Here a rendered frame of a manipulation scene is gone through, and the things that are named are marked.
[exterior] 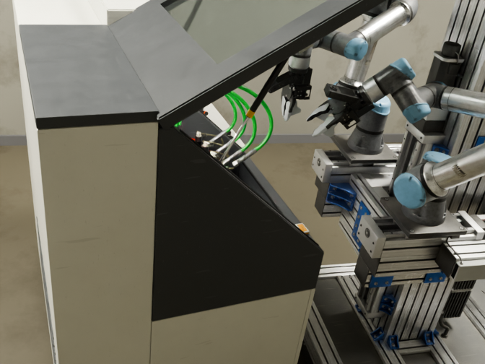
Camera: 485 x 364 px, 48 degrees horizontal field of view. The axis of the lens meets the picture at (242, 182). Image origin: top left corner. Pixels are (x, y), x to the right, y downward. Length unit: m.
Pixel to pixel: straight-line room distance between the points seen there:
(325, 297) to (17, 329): 1.49
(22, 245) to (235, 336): 1.75
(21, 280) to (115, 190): 1.78
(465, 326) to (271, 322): 1.26
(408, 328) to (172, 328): 1.24
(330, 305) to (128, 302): 1.34
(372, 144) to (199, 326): 1.04
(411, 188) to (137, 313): 0.92
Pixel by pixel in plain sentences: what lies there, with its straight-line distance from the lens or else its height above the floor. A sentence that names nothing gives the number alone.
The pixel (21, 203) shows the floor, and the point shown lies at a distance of 3.72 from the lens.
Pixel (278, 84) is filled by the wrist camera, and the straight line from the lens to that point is 1.96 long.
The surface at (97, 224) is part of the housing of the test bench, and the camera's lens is 1.46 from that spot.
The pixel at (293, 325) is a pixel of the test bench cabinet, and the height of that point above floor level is 0.63.
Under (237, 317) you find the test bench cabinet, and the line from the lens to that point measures 1.87.
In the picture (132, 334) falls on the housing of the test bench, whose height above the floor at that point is 0.75.
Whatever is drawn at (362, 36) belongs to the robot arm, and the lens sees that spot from 1.99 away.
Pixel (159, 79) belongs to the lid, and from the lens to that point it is 1.47.
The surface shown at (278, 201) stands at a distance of 2.04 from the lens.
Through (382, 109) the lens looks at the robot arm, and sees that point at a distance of 2.26.
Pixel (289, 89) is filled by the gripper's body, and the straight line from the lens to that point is 2.00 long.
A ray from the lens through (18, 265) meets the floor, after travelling 3.23.
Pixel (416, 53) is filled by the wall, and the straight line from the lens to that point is 4.77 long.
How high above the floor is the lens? 2.05
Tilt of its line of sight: 31 degrees down
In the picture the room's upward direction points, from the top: 8 degrees clockwise
